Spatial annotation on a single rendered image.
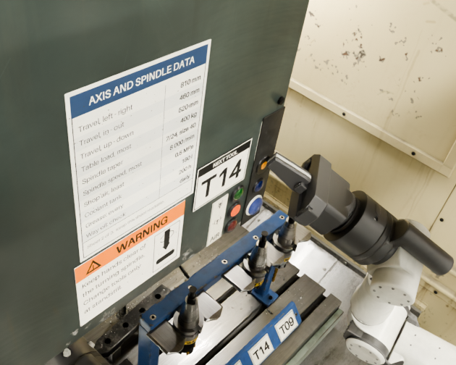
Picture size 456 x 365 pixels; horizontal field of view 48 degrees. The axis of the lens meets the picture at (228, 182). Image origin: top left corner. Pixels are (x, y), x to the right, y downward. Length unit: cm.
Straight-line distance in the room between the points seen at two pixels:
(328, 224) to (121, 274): 29
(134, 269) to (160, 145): 17
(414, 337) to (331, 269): 77
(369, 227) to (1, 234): 48
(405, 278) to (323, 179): 19
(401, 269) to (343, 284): 98
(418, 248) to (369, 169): 80
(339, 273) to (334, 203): 107
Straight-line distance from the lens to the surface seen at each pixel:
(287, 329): 148
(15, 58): 38
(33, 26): 38
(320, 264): 178
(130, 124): 48
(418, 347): 105
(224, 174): 65
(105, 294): 62
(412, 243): 76
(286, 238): 125
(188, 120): 54
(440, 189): 148
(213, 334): 147
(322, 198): 70
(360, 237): 74
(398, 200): 155
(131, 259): 61
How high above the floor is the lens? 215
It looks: 42 degrees down
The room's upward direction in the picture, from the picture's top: 10 degrees clockwise
